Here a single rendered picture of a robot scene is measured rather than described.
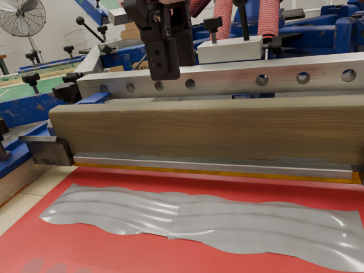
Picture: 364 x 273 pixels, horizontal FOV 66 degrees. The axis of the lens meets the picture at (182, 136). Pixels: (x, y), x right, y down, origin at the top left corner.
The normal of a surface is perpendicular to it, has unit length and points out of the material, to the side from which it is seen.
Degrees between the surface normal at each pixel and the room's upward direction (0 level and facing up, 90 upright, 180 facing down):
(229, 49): 90
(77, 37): 90
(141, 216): 29
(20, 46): 90
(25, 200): 0
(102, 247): 0
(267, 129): 90
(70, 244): 0
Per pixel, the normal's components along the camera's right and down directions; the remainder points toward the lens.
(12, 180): 0.93, 0.01
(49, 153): -0.32, 0.48
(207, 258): -0.15, -0.88
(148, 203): -0.39, -0.50
